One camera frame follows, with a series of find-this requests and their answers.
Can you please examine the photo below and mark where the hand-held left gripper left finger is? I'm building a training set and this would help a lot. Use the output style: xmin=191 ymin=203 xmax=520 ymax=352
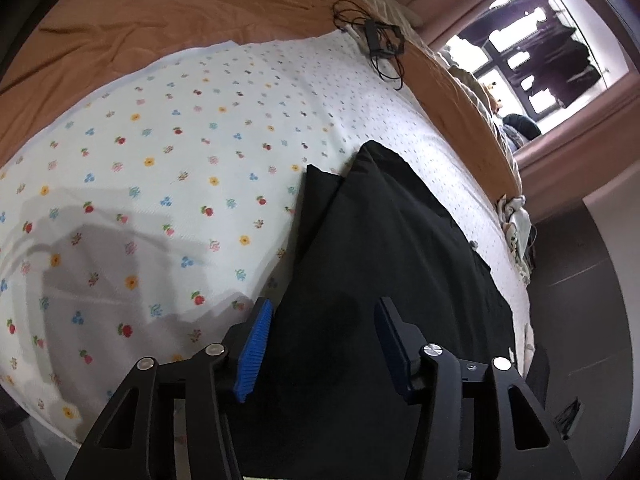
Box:
xmin=65 ymin=297 xmax=275 ymax=480

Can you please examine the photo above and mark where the orange plush toy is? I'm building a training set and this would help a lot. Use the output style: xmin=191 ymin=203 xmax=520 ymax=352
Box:
xmin=482 ymin=85 xmax=504 ymax=117

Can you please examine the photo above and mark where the black charger with cable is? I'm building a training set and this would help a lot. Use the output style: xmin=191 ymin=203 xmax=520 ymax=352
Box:
xmin=332 ymin=0 xmax=407 ymax=92

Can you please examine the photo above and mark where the beige duvet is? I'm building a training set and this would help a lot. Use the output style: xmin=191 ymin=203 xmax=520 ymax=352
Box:
xmin=357 ymin=0 xmax=518 ymax=158

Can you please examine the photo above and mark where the dark hanging garment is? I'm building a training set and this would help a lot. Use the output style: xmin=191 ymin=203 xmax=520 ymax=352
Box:
xmin=497 ymin=0 xmax=557 ymax=23
xmin=547 ymin=32 xmax=602 ymax=101

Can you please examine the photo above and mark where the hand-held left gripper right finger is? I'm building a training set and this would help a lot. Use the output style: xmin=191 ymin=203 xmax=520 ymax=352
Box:
xmin=374 ymin=296 xmax=583 ymax=480

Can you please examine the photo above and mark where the black button shirt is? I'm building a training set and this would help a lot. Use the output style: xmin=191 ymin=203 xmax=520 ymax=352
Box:
xmin=235 ymin=140 xmax=533 ymax=480

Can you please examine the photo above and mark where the window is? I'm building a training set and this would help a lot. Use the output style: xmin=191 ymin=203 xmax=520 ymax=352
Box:
xmin=440 ymin=0 xmax=626 ymax=136

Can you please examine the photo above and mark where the orange blanket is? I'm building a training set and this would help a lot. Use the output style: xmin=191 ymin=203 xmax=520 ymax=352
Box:
xmin=0 ymin=0 xmax=523 ymax=201

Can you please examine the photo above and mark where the dark bundle by window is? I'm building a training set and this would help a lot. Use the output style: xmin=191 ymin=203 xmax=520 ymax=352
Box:
xmin=502 ymin=112 xmax=542 ymax=150

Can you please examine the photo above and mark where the floral bed sheet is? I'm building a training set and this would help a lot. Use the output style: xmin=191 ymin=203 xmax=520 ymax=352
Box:
xmin=0 ymin=30 xmax=537 ymax=448

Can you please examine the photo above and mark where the white patterned cloth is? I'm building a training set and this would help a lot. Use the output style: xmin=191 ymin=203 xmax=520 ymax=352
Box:
xmin=495 ymin=194 xmax=539 ymax=286

